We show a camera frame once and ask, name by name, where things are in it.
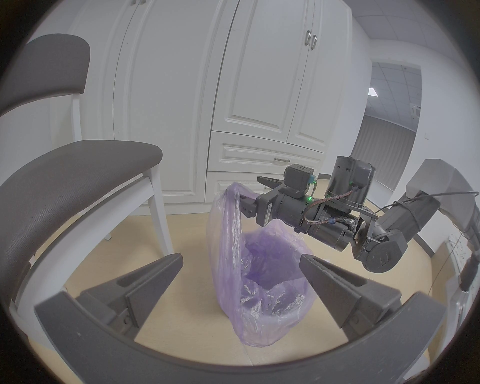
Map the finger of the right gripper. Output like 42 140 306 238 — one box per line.
239 193 260 221
256 175 287 192

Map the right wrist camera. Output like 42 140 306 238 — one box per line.
283 164 316 199

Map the purple plastic bag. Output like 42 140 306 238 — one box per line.
207 182 316 347

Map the dark grey white chair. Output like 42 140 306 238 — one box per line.
0 34 175 327

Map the black braided cable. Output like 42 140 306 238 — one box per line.
300 187 359 227

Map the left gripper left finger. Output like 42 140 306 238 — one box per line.
77 254 184 340

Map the white wardrobe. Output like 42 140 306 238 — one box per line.
67 0 353 216

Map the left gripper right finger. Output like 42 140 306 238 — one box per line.
299 254 402 340

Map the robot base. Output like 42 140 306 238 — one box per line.
431 234 475 376

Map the grey curtain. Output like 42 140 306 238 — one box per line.
352 114 417 192

